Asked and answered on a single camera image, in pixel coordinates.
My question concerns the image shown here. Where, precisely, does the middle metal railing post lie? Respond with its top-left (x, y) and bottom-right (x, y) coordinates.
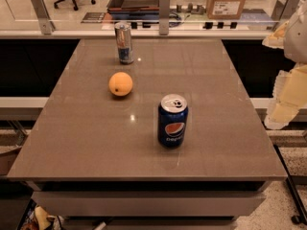
top-left (159, 0), bottom-right (170, 35)

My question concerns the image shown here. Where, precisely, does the orange fruit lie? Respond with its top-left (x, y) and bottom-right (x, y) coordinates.
top-left (108, 72), bottom-right (133, 97)

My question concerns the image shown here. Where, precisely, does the right metal railing post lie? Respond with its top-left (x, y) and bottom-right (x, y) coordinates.
top-left (272, 0), bottom-right (300, 30)

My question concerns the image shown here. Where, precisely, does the silver blue redbull can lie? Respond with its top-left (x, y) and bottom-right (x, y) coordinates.
top-left (114, 22), bottom-right (133, 64)

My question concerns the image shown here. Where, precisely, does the metal railing post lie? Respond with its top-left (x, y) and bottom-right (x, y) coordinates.
top-left (31, 0), bottom-right (55, 35)
top-left (272, 0), bottom-right (300, 30)
top-left (159, 0), bottom-right (170, 35)

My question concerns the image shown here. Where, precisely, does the blue pepsi can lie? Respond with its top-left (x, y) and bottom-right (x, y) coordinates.
top-left (157, 94), bottom-right (189, 149)

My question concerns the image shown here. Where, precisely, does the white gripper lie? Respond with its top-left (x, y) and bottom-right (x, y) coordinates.
top-left (262, 2), bottom-right (307, 129)

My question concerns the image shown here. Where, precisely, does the left metal railing post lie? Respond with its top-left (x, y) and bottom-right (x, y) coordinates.
top-left (31, 0), bottom-right (55, 35)

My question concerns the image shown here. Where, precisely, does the cardboard box with label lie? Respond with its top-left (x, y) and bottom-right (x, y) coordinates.
top-left (206, 0), bottom-right (246, 19)

